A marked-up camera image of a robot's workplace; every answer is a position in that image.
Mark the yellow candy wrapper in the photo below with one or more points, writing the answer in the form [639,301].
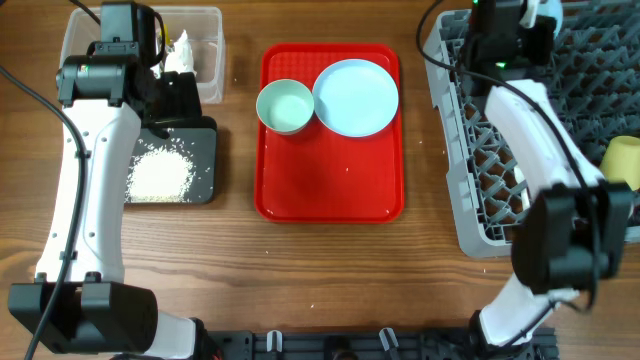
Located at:
[161,38]

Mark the grey dishwasher rack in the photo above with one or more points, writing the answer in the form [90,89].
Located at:
[593,83]

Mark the clear plastic bin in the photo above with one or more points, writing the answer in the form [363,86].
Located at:
[203,26]

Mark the yellow plastic cup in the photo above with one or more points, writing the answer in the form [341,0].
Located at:
[621,161]

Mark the white rice pile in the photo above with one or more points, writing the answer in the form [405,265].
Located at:
[160,175]

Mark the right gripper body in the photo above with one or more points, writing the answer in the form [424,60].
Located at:
[535,41]

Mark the mint green bowl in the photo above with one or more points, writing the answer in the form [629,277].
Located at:
[285,106]

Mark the red serving tray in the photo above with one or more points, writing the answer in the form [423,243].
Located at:
[316,175]

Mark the black plastic tray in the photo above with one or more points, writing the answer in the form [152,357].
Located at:
[200,150]

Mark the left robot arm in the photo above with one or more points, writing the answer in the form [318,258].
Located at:
[78,301]

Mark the light blue plate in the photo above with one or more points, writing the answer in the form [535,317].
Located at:
[355,98]

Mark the white tissue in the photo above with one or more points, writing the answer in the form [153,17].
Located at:
[180,59]

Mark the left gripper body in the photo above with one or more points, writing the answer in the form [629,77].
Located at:
[180,100]

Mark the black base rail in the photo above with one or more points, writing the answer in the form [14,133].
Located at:
[431,344]

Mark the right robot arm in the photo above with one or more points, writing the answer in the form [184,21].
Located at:
[573,234]

